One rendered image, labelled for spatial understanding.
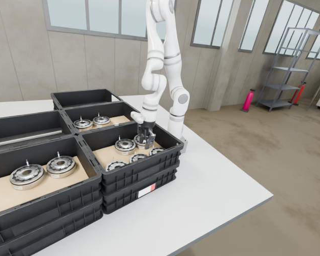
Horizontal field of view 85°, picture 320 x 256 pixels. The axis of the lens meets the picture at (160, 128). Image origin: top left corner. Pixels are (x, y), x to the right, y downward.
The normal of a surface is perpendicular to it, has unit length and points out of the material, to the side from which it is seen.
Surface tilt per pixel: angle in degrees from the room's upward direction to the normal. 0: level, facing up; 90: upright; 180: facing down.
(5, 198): 0
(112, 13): 90
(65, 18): 90
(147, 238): 0
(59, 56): 90
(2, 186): 0
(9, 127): 90
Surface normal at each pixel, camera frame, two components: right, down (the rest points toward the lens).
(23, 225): 0.61, 0.44
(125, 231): 0.12, -0.87
